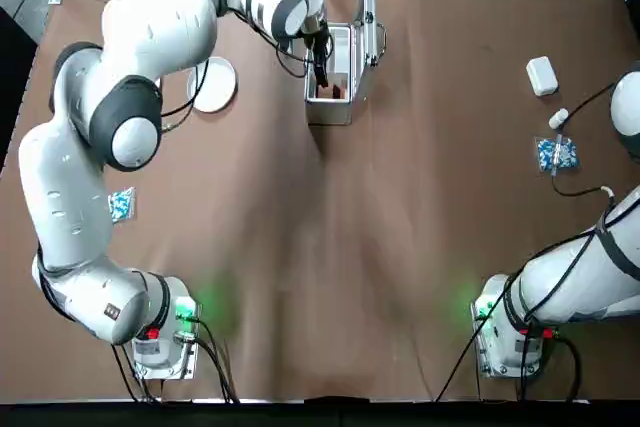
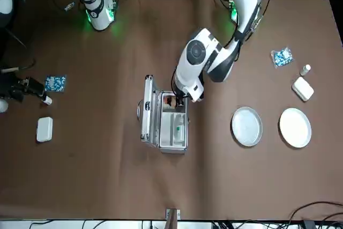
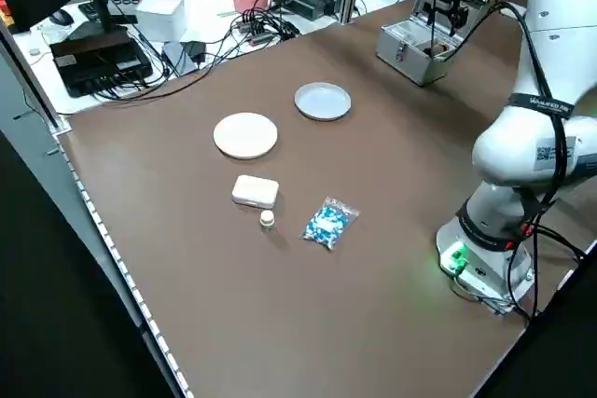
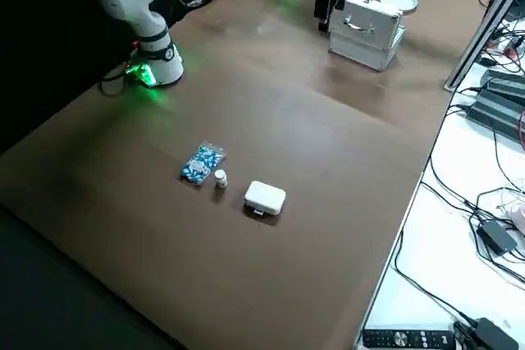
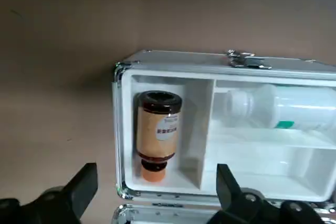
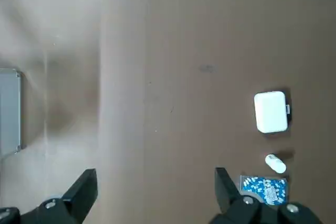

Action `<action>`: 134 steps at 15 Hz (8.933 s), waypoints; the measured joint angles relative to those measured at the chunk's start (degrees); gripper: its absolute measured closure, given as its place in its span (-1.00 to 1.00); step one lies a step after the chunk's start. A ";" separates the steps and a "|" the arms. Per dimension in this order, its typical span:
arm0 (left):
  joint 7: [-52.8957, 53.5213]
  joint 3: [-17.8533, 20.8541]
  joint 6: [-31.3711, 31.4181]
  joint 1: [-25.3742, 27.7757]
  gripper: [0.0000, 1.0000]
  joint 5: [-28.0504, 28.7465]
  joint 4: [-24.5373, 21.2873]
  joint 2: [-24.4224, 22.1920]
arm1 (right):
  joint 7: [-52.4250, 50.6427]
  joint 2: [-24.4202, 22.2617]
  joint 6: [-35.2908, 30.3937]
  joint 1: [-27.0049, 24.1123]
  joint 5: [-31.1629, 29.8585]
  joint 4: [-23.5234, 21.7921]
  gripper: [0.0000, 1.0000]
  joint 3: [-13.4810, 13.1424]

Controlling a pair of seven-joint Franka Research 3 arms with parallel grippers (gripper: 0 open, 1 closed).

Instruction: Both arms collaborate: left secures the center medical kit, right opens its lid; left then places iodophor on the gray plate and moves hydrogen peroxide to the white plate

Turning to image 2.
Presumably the gray round plate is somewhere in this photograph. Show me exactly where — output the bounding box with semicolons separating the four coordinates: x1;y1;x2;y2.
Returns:
231;106;264;148

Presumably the white round plate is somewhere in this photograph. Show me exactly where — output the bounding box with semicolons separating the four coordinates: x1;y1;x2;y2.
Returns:
279;107;312;149

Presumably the bag of blue white capsules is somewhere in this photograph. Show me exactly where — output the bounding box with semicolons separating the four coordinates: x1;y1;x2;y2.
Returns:
270;47;294;69
44;75;68;93

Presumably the brown iodophor bottle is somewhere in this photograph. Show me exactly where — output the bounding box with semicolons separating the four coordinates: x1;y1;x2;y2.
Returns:
163;94;179;106

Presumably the small clear bottle white cap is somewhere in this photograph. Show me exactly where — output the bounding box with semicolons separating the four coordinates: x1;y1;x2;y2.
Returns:
299;64;312;77

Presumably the aluminium frame post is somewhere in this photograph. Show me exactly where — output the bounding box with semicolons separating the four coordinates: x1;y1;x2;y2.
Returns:
165;208;181;229

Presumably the white rectangular plastic box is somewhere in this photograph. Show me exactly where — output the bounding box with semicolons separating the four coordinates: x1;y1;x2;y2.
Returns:
291;76;315;102
36;116;54;143

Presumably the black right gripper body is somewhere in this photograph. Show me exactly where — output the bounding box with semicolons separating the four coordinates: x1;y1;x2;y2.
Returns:
0;78;29;98

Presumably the silver aluminium medical kit case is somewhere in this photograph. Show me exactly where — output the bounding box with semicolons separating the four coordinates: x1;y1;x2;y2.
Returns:
136;75;191;155

